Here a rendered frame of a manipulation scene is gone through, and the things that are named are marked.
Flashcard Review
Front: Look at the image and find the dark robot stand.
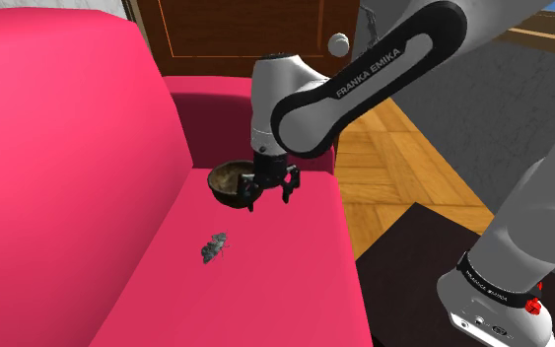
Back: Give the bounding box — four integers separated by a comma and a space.
355, 202, 555, 347

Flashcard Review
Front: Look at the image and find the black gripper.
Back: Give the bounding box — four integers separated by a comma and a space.
239, 151, 302, 213

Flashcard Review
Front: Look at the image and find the brown wooden door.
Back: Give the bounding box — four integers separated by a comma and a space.
121, 0, 361, 79

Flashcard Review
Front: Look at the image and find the small grey insect figure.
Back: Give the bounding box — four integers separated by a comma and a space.
200, 232, 231, 265

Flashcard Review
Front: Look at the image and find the pink sofa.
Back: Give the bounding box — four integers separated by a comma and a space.
0, 7, 375, 347

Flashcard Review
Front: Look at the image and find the dark brown bowl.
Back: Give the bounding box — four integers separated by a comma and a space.
207, 160, 265, 210

